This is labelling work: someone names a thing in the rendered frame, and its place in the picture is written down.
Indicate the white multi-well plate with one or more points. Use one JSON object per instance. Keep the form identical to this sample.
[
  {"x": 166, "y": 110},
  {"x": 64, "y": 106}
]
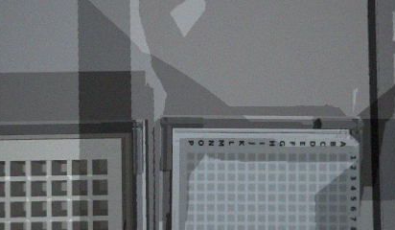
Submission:
[{"x": 265, "y": 179}]

